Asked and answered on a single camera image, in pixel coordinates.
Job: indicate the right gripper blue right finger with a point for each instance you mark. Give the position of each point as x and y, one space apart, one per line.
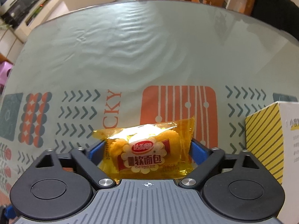
208 165

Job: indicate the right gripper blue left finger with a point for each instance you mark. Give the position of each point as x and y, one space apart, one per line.
86 162

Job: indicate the yellow bread packet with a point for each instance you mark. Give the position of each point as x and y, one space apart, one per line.
149 151

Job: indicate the white tablet box lid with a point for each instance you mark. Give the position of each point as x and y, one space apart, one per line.
272 137

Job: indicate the patterned plastic tablecloth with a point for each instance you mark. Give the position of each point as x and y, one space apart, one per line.
139 62

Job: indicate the purple plastic stool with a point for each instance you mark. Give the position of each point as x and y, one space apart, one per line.
5 69

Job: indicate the white tv cabinet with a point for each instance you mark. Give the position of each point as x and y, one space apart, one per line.
18 19

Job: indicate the black chair cover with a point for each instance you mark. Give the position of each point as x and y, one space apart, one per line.
281 14

